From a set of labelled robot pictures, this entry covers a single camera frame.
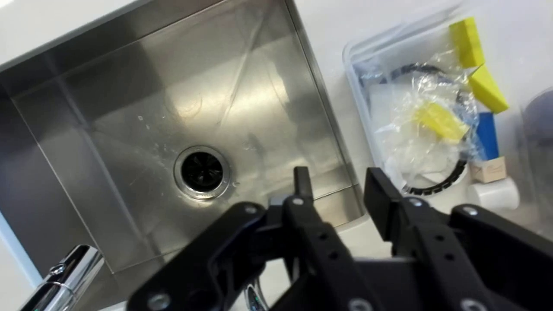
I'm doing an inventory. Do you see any clear container with dark object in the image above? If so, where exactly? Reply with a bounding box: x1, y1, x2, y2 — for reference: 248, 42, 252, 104
520, 88, 553, 208

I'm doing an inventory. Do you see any yellow foam wedge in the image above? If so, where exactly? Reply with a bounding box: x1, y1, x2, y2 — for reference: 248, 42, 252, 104
468, 64, 510, 114

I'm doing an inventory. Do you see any clear plastic bag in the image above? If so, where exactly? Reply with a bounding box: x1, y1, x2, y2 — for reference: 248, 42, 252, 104
371, 51, 479, 184

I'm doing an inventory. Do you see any yellow block in plastic bag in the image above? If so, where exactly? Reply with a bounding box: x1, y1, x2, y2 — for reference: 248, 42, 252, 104
414, 102, 470, 141

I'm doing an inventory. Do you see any clear plastic container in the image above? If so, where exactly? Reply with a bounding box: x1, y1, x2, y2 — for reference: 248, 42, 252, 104
343, 3, 553, 236

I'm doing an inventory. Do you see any small wooden block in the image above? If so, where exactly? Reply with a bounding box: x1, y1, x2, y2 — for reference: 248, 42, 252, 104
470, 156, 507, 184

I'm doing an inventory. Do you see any yellow foam block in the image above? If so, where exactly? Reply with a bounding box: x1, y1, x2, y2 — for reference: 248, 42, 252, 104
448, 17, 485, 68

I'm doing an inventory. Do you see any stainless steel sink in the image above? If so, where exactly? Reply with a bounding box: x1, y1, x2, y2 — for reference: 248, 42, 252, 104
0, 0, 366, 303

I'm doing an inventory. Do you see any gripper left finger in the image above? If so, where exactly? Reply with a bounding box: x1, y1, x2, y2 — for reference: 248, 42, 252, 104
127, 166, 377, 311

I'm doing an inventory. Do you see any blue block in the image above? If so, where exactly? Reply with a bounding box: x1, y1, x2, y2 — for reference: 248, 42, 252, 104
477, 112, 500, 161

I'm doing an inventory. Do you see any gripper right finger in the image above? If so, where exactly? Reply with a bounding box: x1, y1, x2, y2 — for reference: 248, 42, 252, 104
363, 167, 553, 311

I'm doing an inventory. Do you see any chrome faucet head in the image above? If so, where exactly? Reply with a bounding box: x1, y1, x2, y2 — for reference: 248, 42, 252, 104
19, 244, 105, 311

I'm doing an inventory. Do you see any round sink drain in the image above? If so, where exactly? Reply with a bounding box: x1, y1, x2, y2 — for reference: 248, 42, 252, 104
173, 146, 232, 200

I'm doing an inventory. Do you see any white cylinder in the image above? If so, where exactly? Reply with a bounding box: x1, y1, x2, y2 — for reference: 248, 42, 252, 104
467, 178, 520, 211

